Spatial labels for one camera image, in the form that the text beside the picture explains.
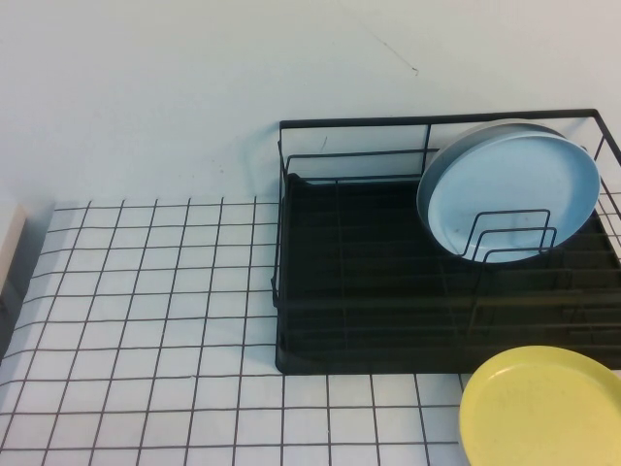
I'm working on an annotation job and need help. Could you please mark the yellow round plate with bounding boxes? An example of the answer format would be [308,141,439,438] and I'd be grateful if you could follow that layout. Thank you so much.
[458,345,621,466]

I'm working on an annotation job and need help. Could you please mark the light blue round plate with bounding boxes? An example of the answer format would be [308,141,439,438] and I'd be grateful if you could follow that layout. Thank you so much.
[425,133,604,265]

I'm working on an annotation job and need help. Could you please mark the grey round plate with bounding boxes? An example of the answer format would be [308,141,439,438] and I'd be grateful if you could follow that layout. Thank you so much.
[415,118,572,230]

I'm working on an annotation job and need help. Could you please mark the black plastic drip tray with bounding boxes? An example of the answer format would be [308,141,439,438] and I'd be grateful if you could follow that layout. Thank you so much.
[274,171,621,375]

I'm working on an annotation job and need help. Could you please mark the white grid pattern tablecloth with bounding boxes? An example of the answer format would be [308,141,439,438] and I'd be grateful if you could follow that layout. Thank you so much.
[0,195,621,466]

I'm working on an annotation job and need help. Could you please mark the beige box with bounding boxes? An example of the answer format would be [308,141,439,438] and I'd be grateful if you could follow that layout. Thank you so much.
[0,202,30,294]

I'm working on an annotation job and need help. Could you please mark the black wire dish rack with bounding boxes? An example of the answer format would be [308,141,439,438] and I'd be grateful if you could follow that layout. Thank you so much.
[270,108,621,375]

